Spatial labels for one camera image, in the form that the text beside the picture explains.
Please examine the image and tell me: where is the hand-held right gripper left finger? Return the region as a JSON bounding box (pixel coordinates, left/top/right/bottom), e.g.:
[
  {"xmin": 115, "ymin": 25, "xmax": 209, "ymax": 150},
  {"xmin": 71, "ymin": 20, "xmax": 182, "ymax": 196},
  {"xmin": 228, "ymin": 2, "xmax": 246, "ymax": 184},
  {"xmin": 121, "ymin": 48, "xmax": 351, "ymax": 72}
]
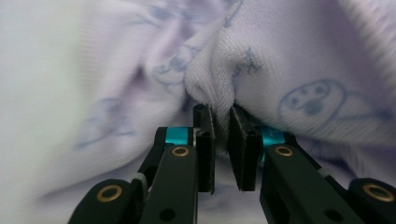
[{"xmin": 136, "ymin": 104, "xmax": 217, "ymax": 224}]

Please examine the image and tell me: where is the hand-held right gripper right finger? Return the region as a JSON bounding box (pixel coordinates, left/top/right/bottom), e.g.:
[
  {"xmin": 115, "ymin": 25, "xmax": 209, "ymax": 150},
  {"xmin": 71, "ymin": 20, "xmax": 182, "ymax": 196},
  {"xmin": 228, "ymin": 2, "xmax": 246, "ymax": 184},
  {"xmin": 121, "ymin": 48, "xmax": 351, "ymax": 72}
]
[{"xmin": 228, "ymin": 104, "xmax": 367, "ymax": 224}]

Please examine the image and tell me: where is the lavender printed towel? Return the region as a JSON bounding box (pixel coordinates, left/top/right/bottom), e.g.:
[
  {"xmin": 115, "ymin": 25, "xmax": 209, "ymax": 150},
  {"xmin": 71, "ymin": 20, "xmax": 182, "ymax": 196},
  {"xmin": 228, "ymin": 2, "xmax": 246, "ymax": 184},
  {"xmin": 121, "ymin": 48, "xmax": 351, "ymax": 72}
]
[{"xmin": 0, "ymin": 0, "xmax": 396, "ymax": 224}]

